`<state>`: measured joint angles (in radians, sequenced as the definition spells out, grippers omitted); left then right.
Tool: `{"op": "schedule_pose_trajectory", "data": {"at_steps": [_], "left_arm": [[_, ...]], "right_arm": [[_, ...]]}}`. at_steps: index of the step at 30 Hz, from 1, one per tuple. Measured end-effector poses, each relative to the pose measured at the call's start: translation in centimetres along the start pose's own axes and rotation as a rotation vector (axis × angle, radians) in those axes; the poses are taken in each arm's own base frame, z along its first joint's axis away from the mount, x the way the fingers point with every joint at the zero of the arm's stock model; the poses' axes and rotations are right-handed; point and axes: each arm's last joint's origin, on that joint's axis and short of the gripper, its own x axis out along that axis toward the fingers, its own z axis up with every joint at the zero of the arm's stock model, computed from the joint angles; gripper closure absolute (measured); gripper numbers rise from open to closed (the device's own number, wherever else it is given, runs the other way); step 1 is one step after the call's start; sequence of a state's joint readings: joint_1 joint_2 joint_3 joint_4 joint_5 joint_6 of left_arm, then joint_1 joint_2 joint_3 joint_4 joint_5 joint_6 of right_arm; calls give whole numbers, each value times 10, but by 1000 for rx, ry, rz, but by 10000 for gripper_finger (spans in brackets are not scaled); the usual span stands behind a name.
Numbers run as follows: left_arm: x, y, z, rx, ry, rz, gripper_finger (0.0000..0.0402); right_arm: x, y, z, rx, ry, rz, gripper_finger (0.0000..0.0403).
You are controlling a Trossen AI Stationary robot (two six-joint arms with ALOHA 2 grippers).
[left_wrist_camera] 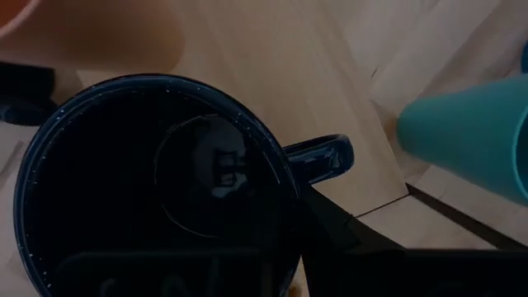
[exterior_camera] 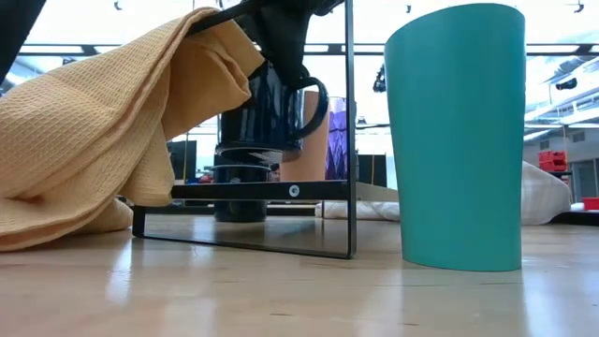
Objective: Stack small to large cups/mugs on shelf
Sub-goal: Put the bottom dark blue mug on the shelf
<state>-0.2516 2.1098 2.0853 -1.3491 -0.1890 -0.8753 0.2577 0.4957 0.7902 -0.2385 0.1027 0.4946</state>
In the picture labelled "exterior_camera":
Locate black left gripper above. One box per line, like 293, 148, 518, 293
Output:
235, 0, 347, 91

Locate large dark blue speckled mug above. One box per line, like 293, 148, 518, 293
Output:
213, 59, 330, 164

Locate clear purple faceted tumbler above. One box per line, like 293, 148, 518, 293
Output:
326, 95, 351, 182

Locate orange cup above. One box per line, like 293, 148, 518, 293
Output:
279, 90, 332, 183

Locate small dark blue mug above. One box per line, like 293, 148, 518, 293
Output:
212, 162, 273, 224

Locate opaque teal cup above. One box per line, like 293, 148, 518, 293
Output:
384, 3, 528, 273

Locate yellow waffle cloth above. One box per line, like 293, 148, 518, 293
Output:
0, 7, 267, 253

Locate red plastic crates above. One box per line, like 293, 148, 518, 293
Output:
537, 149, 569, 172

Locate white cloth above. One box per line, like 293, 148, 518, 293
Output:
314, 160, 573, 227

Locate wooden shelf with black frame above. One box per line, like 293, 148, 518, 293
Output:
132, 0, 400, 260

